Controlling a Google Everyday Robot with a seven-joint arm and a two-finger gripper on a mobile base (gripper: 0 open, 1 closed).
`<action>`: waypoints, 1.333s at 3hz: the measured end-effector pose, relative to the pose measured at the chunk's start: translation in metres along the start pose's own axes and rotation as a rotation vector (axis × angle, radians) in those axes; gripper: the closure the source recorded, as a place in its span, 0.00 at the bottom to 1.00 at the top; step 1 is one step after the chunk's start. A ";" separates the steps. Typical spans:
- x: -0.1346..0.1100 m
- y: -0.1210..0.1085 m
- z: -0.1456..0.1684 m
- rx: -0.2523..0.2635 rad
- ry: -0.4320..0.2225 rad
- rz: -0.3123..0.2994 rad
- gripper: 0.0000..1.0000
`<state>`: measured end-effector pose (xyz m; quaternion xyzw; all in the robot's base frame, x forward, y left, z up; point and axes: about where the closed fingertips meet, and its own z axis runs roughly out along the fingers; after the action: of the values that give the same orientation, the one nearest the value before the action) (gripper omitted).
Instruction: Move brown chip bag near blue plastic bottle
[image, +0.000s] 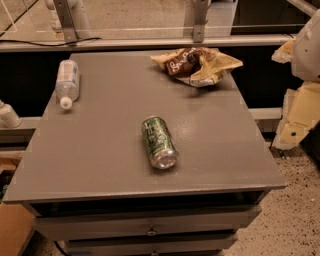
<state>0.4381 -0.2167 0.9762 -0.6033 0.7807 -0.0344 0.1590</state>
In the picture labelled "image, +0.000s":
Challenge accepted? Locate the black cable on rail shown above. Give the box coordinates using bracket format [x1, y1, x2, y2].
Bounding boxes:
[0, 36, 102, 47]

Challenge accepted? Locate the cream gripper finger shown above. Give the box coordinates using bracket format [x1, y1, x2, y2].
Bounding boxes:
[271, 39, 295, 64]

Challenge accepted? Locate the grey metal bracket left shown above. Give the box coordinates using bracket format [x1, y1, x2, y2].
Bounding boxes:
[53, 0, 77, 45]

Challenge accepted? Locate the clear plastic water bottle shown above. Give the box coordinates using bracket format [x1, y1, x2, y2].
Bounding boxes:
[55, 60, 80, 110]

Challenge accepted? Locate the grey drawer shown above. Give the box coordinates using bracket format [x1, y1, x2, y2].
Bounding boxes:
[66, 233, 237, 256]
[33, 205, 261, 240]

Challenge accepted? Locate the lower grey drawer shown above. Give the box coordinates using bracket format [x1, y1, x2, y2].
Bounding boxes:
[66, 233, 237, 256]

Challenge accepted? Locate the grey metal bracket right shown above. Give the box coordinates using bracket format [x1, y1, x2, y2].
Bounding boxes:
[183, 0, 211, 43]

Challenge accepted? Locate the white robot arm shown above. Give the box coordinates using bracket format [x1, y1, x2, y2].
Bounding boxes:
[271, 10, 320, 150]

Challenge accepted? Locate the green soda can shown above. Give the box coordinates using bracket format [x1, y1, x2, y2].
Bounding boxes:
[141, 116, 179, 170]

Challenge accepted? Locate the upper grey drawer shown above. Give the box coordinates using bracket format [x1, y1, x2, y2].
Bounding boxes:
[33, 205, 261, 240]

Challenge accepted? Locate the grey metal bracket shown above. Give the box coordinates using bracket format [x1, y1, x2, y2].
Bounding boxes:
[183, 0, 211, 43]
[53, 0, 77, 45]

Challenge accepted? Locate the brown chip bag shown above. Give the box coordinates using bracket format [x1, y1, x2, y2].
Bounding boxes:
[151, 47, 243, 88]

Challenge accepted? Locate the brown cardboard box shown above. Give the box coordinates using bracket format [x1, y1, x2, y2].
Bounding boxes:
[0, 203, 34, 256]

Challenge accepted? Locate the white pipe at left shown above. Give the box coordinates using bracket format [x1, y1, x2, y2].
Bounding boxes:
[0, 100, 22, 128]

